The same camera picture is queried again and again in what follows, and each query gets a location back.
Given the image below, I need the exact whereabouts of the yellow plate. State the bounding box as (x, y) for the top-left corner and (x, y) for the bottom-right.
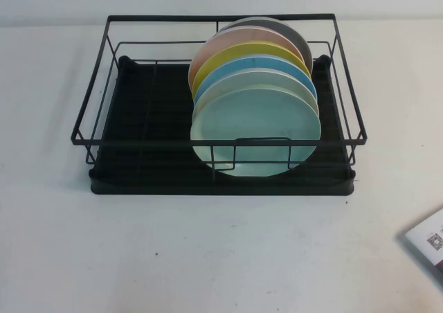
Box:
(192, 42), (311, 96)

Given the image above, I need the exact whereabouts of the light grey plate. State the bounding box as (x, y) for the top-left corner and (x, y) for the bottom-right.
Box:
(192, 67), (320, 120)

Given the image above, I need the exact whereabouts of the dark grey plate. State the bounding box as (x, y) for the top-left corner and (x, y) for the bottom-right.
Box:
(217, 17), (314, 77)

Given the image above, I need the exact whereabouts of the pink plate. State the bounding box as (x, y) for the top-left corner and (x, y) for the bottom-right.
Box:
(188, 28), (306, 93)

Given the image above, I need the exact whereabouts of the mint green plate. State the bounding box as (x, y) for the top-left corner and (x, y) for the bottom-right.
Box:
(189, 87), (323, 179)

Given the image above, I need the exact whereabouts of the white printed booklet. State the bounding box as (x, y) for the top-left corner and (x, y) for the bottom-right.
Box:
(396, 207), (443, 276)

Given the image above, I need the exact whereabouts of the blue plate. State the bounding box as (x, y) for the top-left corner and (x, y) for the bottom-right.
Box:
(194, 57), (318, 107)

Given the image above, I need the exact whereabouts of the black wire dish rack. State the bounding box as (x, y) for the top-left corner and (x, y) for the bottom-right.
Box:
(71, 13), (368, 175)

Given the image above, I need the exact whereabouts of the black dish drying rack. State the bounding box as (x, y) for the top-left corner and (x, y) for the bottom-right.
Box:
(89, 54), (356, 196)

